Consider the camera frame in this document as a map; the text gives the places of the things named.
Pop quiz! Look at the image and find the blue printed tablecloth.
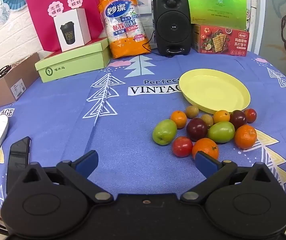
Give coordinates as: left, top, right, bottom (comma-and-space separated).
0, 47, 286, 205

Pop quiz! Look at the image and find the brown cardboard box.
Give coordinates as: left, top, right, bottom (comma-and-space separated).
0, 52, 40, 110

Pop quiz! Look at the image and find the green apple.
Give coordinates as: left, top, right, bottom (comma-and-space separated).
152, 119, 178, 146
207, 121, 235, 144

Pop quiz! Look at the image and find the green gift box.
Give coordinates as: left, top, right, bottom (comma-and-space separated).
185, 0, 248, 32

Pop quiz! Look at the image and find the small brown fruit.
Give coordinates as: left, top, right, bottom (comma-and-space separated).
200, 114, 214, 128
185, 105, 199, 119

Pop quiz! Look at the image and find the orange paper cup package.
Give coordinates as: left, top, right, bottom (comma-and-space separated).
97, 0, 151, 59

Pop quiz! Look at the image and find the black speaker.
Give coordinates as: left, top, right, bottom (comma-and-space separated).
152, 0, 191, 57

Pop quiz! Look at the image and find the red tomato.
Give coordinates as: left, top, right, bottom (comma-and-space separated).
172, 136, 193, 158
244, 108, 257, 124

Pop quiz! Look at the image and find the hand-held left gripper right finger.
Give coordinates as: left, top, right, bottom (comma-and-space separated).
180, 151, 273, 203

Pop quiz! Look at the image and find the large orange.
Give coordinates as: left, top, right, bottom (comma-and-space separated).
192, 138, 220, 160
234, 124, 257, 150

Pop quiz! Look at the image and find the pink paper bag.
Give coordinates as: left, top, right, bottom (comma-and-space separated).
22, 0, 103, 53

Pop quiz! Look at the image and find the small blue paper fan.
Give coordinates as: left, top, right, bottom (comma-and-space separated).
0, 4, 10, 19

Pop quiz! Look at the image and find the white box with cup print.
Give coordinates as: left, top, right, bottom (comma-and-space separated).
53, 8, 92, 53

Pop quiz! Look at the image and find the dark purple plum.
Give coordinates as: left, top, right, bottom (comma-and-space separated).
230, 110, 247, 130
186, 118, 208, 142

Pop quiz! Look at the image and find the black smartphone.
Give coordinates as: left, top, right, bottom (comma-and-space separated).
6, 136, 31, 195

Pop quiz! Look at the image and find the small orange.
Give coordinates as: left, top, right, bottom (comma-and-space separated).
170, 110, 188, 130
213, 110, 231, 124

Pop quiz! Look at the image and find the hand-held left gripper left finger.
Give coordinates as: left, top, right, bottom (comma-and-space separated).
18, 150, 114, 204

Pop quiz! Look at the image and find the yellow plate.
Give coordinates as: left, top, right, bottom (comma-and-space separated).
179, 69, 251, 114

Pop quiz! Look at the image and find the red cracker box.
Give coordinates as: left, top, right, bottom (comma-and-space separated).
192, 24, 250, 57

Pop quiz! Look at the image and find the black speaker cable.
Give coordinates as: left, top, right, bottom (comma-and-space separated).
140, 30, 173, 58

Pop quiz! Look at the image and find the green shoe box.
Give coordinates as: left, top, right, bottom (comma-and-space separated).
34, 38, 111, 83

